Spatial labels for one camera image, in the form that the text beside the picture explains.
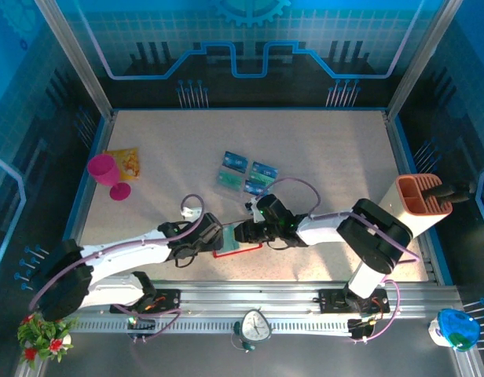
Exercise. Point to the pink plastic goblet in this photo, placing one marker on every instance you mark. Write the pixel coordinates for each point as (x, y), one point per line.
(104, 169)

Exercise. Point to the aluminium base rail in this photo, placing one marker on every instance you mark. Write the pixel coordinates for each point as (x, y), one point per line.
(246, 294)

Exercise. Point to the teal wipes packet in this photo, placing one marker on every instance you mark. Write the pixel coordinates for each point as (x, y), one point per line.
(263, 168)
(230, 179)

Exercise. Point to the yellow snack packet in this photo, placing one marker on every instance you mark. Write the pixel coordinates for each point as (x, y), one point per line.
(130, 161)

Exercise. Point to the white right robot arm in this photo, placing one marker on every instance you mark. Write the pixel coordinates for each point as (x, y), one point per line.
(324, 229)

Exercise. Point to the red card holder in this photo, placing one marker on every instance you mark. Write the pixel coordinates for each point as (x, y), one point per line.
(215, 254)

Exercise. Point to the white triangular alarm clock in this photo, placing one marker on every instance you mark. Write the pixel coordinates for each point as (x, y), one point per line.
(255, 325)

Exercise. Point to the teal wipes packet bottom left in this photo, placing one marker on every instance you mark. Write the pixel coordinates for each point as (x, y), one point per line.
(230, 179)

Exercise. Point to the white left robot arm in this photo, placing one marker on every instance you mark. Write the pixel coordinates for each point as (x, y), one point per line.
(128, 253)

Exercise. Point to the blue credit card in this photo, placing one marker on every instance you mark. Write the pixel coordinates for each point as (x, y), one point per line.
(254, 187)

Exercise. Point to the aluminium frame post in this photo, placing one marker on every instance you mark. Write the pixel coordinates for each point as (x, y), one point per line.
(422, 59)
(77, 59)

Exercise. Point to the artificial plant with red flowers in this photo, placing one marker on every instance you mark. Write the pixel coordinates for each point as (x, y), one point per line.
(41, 337)

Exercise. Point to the blue wipes packet top left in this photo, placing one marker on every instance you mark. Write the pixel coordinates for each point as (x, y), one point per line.
(234, 161)

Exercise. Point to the teal wipes packet top right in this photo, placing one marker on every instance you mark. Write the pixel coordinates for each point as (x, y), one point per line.
(263, 168)

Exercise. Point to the white and orange knife block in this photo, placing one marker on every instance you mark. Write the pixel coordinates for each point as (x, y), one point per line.
(422, 224)

